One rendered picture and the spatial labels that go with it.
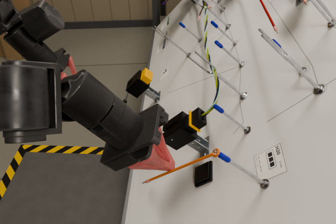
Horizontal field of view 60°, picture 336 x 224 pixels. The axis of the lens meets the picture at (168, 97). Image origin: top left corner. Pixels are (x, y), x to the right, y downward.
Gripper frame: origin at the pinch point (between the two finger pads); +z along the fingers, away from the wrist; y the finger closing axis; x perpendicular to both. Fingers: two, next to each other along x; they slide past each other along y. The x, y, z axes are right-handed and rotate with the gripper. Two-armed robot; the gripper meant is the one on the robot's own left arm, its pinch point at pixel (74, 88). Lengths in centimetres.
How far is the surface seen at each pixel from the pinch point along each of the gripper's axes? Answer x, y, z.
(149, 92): -12.2, 8.2, 17.3
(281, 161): -40, -35, 8
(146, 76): -14.9, 7.3, 11.2
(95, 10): 74, 245, 56
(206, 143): -27.7, -22.7, 12.7
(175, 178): -18.7, -25.4, 15.9
